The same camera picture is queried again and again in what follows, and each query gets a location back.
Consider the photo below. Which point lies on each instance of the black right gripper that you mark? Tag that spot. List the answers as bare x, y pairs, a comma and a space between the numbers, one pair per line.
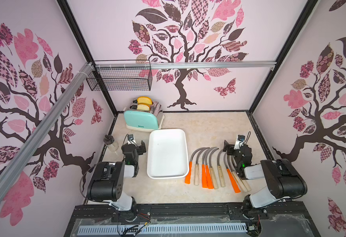
230, 148

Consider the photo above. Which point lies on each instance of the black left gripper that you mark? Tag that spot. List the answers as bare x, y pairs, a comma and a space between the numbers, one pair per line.
140, 148

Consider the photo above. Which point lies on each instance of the wooden handle sickle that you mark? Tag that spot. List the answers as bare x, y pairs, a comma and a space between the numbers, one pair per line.
219, 168
211, 170
244, 182
198, 154
236, 177

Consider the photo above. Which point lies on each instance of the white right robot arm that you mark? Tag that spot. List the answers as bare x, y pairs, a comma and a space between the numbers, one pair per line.
282, 179

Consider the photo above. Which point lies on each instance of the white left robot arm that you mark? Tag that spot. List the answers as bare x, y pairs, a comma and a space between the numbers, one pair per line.
107, 181

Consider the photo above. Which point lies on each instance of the white plastic storage tray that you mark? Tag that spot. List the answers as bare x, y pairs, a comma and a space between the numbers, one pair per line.
167, 154

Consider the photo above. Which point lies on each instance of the small glass spice jar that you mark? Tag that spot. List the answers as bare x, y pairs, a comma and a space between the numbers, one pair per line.
110, 143

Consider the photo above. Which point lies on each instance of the mint green toaster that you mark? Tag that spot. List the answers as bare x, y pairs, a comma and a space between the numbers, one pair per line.
144, 120

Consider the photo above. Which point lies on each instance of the yellow bread slice front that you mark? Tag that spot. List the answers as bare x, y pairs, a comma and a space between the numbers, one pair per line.
143, 107

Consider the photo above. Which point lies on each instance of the yellow bread slice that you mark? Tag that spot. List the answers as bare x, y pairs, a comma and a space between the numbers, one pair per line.
144, 100
143, 107

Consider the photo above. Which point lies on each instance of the yellow bread slice back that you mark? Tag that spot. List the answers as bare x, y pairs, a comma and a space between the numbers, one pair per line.
144, 100

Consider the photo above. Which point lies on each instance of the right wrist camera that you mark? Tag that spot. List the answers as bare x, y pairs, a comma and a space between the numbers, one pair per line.
240, 140

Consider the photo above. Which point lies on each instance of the orange handle sickle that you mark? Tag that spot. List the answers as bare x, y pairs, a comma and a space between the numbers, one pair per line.
204, 181
208, 175
232, 180
188, 176

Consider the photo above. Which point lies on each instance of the orange handle sickle leftmost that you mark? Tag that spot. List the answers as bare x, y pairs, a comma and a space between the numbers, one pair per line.
188, 176

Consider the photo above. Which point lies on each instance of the black wire basket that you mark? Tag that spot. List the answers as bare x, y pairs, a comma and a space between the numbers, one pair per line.
121, 75

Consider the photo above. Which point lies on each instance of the black base frame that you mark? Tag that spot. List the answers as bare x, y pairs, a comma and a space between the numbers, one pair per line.
281, 219

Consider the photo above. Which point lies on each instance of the white vented cable duct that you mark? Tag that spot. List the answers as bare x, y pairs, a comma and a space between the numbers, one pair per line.
162, 229

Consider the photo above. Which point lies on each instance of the aluminium rail back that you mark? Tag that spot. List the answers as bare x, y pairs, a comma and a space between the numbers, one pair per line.
185, 65

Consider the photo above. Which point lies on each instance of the aluminium rail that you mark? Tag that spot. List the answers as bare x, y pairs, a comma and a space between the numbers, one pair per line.
185, 65
16, 165

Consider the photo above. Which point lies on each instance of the aluminium rail left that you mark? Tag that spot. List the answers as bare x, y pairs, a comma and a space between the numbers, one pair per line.
16, 165

